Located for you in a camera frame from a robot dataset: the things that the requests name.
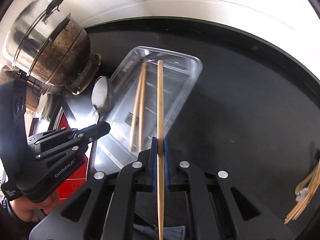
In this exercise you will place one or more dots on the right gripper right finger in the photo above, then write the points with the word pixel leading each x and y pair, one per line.
pixel 219 208

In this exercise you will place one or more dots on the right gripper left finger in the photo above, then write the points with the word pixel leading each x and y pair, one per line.
pixel 104 206

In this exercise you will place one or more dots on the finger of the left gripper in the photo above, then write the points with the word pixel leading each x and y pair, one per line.
pixel 36 137
pixel 70 142

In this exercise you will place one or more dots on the silver metal spoon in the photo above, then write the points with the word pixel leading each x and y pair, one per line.
pixel 103 97

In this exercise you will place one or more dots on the wooden chopstick bundle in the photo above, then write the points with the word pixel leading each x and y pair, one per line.
pixel 304 191

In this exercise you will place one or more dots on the person's left hand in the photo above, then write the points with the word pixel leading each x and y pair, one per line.
pixel 23 208

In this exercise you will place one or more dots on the gas stove burner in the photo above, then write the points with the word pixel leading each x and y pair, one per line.
pixel 85 77

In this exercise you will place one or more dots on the clear plastic tray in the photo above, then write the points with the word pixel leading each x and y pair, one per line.
pixel 180 73

